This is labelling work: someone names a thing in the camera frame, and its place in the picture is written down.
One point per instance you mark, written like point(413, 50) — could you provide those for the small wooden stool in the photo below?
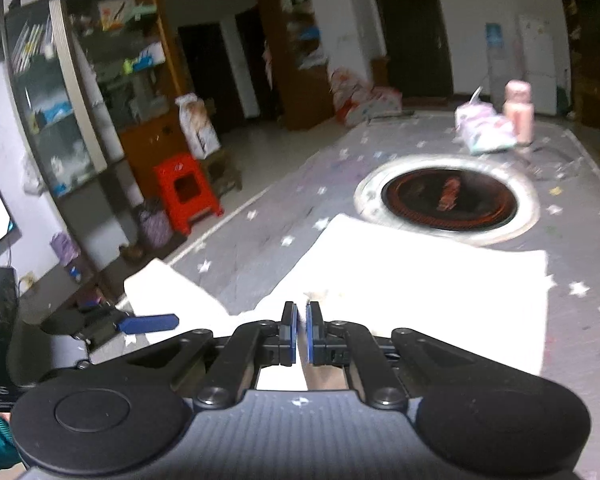
point(225, 172)

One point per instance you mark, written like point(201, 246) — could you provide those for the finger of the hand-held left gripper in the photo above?
point(72, 321)
point(150, 323)

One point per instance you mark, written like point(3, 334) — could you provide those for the grey star-printed tablecloth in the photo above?
point(570, 240)

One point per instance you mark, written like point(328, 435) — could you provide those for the grey-framed glass bookcase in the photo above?
point(45, 110)

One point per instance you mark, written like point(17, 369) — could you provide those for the pastel printed plastic bag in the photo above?
point(482, 132)

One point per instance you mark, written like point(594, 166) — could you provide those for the pink bottle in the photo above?
point(520, 115)

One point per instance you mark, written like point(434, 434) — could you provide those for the small purple plastic bag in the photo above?
point(64, 249)

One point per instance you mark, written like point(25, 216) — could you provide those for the water dispenser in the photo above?
point(500, 67)

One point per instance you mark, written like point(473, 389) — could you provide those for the purple patterned bag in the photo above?
point(154, 227)

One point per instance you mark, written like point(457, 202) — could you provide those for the dark wooden cabinet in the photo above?
point(592, 60)

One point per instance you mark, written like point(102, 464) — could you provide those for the wooden open shelf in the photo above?
point(305, 95)

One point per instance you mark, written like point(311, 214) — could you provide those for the red plastic stool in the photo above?
point(172, 170)

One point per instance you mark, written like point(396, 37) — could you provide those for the pile of printed sacks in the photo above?
point(365, 100)

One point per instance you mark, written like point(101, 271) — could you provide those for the printed white sack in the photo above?
point(197, 130)

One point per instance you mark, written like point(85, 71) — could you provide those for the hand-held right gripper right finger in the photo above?
point(310, 331)

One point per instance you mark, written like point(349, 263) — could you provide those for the round table heater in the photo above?
point(450, 197)

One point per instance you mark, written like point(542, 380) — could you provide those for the white garment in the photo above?
point(420, 290)

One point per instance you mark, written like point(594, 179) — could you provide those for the wooden glass-door cabinet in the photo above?
point(147, 135)

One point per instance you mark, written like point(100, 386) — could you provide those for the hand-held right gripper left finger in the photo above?
point(290, 331)

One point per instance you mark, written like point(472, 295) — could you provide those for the white refrigerator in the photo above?
point(539, 60)

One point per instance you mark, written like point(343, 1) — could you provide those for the dark wooden door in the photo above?
point(415, 45)

